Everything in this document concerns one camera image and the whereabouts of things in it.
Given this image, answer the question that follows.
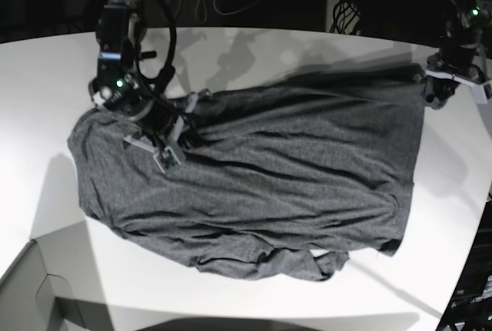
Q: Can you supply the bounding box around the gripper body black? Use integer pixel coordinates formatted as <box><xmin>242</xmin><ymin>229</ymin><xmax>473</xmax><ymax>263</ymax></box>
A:
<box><xmin>123</xmin><ymin>91</ymin><xmax>211</xmax><ymax>154</ymax></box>
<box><xmin>424</xmin><ymin>48</ymin><xmax>491</xmax><ymax>88</ymax></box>

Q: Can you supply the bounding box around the dark grey t-shirt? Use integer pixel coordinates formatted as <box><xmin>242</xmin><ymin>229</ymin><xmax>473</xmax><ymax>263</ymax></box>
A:
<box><xmin>68</xmin><ymin>64</ymin><xmax>425</xmax><ymax>282</ymax></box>

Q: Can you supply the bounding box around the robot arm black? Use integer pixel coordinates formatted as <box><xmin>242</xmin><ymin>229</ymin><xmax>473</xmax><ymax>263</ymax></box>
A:
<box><xmin>88</xmin><ymin>0</ymin><xmax>210</xmax><ymax>164</ymax></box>
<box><xmin>421</xmin><ymin>0</ymin><xmax>491</xmax><ymax>110</ymax></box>

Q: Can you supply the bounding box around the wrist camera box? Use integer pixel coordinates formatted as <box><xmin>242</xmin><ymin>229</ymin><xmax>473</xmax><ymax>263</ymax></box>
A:
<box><xmin>472</xmin><ymin>83</ymin><xmax>491</xmax><ymax>104</ymax></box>
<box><xmin>153</xmin><ymin>146</ymin><xmax>185</xmax><ymax>174</ymax></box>

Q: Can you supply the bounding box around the black cable bundle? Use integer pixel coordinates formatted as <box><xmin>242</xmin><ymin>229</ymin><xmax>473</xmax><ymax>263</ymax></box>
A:
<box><xmin>331</xmin><ymin>0</ymin><xmax>362</xmax><ymax>35</ymax></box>

